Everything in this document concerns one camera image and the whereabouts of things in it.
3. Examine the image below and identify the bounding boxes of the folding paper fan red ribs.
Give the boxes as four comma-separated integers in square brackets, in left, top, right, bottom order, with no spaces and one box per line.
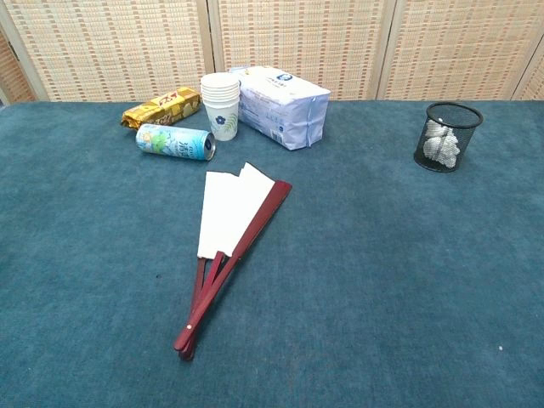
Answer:
[173,161,293,362]

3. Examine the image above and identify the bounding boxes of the pale blue tissue pack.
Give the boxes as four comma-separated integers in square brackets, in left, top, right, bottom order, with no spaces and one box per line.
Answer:
[229,65,332,151]

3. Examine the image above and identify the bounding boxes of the stack of white paper cups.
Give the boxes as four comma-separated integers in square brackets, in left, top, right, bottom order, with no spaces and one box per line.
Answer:
[200,71,242,142]

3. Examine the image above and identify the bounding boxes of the light blue drink can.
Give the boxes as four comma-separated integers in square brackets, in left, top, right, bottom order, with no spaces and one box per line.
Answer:
[135,123,217,162]

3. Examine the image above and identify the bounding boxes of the golden snack packet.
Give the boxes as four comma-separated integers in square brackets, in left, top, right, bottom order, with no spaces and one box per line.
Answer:
[121,86,202,131]

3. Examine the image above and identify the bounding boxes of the crumpled white paper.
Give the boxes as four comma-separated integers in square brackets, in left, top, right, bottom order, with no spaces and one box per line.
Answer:
[422,118,461,167]

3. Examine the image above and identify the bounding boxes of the black mesh pen holder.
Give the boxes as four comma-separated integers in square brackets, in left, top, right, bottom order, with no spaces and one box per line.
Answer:
[413,101,485,173]

